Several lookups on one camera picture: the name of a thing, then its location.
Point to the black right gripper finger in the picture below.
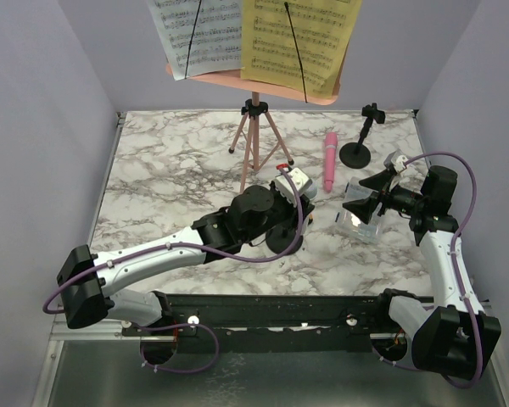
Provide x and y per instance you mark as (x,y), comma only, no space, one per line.
(365,208)
(379,181)

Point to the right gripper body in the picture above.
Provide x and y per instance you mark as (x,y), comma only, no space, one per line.
(384,194)

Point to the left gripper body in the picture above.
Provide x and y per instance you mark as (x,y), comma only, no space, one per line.
(286,214)

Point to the black microphone stand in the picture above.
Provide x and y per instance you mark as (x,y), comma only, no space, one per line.
(279,238)
(356,155)

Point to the pink microphone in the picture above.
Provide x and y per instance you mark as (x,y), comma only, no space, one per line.
(330,145)

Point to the white microphone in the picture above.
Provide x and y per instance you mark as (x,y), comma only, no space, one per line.
(311,191)

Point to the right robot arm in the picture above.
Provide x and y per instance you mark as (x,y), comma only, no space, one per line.
(456,338)

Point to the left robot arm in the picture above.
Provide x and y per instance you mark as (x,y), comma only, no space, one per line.
(94,287)

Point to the clear plastic compartment box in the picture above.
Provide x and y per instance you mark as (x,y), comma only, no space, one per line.
(350,224)

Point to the pink tripod music stand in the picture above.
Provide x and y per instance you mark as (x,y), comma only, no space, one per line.
(204,138)

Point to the yellow sheet music page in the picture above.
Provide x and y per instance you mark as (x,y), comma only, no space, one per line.
(297,44)

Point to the white sheet music page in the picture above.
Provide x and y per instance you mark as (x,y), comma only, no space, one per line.
(199,37)

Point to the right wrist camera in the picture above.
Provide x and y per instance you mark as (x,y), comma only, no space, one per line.
(396,162)

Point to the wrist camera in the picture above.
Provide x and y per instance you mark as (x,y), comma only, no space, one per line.
(291,182)
(396,162)

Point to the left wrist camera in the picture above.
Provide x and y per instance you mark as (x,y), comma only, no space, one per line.
(291,182)

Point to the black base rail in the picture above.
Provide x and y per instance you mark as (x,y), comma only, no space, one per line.
(199,324)

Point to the aluminium frame rail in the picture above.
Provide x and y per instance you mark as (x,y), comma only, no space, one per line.
(102,331)

